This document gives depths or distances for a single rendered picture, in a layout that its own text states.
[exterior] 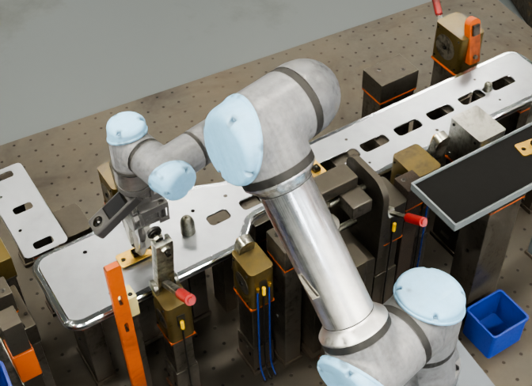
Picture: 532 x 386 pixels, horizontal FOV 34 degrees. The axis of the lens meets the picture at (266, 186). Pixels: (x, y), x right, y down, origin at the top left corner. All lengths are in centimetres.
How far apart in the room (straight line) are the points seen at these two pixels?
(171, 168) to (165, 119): 109
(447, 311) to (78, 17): 320
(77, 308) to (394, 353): 74
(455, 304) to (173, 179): 53
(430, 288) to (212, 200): 71
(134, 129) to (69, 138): 103
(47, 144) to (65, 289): 84
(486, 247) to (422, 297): 59
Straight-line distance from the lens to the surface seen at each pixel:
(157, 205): 178
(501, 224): 197
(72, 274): 191
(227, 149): 123
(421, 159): 199
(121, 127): 163
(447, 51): 243
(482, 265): 205
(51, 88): 395
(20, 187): 211
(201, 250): 190
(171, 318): 177
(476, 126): 205
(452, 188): 183
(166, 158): 159
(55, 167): 257
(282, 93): 124
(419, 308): 141
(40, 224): 202
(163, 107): 270
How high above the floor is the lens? 247
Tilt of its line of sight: 47 degrees down
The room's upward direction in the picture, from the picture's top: 1 degrees counter-clockwise
